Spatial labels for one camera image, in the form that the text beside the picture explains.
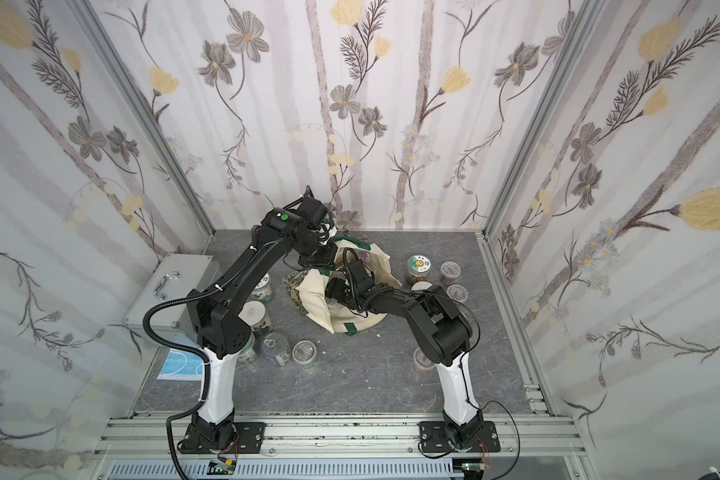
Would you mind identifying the clear jar grey contents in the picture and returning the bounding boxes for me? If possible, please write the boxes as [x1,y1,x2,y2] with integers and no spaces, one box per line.
[446,284,469,302]

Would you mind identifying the blue face mask pack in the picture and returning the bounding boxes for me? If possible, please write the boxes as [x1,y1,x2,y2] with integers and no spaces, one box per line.
[157,349,204,382]

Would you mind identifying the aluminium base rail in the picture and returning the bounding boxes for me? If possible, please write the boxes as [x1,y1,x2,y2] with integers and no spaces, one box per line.
[92,411,597,479]

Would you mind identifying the white cartoon label seed jar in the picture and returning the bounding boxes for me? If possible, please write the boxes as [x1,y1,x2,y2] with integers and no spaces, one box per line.
[405,254,432,285]

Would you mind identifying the grey metal case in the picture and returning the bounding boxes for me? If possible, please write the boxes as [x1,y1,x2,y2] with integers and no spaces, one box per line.
[124,253,219,346]

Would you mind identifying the plain white lid jar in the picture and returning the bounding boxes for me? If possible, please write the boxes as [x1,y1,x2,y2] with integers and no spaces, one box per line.
[239,300,273,338]

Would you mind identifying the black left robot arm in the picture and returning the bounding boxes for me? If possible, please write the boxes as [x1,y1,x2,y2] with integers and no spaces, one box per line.
[142,187,337,455]

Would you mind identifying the white text label jar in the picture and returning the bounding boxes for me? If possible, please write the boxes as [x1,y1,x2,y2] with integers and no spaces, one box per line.
[411,281,433,291]

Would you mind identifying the white purple cartoon seed jar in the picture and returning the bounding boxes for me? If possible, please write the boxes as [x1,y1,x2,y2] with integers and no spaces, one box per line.
[237,336,259,365]

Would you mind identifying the clear purple label seed jar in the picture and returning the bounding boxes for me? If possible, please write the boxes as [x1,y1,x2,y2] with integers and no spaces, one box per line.
[440,261,462,285]

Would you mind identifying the silver tin can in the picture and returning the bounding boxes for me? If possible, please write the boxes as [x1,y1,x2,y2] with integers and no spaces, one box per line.
[261,332,292,367]

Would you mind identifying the cream canvas tote bag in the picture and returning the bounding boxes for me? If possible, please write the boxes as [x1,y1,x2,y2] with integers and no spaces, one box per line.
[284,232,402,334]

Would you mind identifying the yellow stripe lid jar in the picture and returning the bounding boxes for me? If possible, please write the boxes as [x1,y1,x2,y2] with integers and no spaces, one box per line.
[412,347,435,373]

